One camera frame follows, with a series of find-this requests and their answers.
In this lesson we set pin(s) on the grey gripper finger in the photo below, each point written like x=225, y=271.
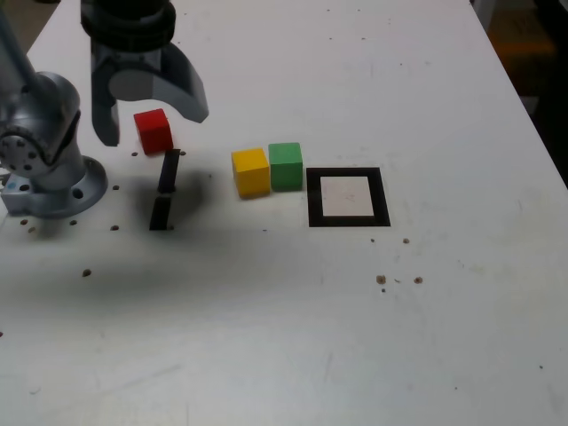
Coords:
x=186, y=91
x=104, y=120

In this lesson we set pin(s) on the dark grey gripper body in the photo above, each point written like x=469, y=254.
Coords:
x=128, y=60

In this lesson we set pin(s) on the red cube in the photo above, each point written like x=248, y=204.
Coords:
x=154, y=133

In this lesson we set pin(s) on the yellow cube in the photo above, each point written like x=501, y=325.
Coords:
x=252, y=175

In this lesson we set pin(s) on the green cube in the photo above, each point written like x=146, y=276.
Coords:
x=286, y=168

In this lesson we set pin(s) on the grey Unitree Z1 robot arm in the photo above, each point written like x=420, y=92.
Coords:
x=44, y=115

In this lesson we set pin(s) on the black tape square outline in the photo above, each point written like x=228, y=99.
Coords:
x=348, y=222

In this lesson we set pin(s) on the black tape strip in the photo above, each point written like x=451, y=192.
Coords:
x=160, y=213

